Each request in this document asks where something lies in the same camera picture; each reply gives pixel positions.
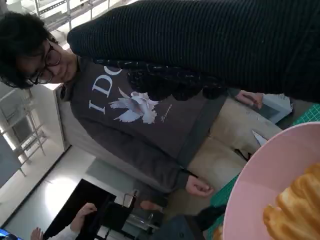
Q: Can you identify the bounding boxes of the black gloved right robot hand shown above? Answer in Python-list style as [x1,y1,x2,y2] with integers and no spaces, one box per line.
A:
[66,0,320,104]

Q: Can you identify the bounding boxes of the person's right hand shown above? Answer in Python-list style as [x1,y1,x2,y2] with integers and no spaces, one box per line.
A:
[186,176,215,198]

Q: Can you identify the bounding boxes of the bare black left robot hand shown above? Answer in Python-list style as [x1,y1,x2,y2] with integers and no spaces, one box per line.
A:
[196,204,228,232]

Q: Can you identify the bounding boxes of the person's left hand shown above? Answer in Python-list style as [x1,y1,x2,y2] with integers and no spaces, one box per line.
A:
[236,90,265,110]

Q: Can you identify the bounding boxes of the round toy bread bun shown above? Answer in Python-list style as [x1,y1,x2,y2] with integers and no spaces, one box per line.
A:
[211,224,225,240]

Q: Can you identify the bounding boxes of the pink bowl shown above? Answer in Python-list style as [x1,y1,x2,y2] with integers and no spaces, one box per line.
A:
[223,121,320,240]

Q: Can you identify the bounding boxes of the rectangular striped toy bread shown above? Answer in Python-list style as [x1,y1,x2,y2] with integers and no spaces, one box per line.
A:
[262,162,320,240]

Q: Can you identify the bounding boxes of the green cutting mat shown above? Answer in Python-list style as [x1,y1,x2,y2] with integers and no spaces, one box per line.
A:
[204,102,320,240]

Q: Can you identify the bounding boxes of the white perforated cabinet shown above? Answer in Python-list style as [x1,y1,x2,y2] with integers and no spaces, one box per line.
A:
[261,93,293,125]

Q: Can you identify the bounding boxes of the person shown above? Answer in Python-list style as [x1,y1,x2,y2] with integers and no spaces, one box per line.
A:
[0,11,296,201]
[29,201,98,240]

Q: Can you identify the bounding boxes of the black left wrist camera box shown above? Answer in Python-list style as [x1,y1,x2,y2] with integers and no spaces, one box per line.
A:
[149,215,201,240]

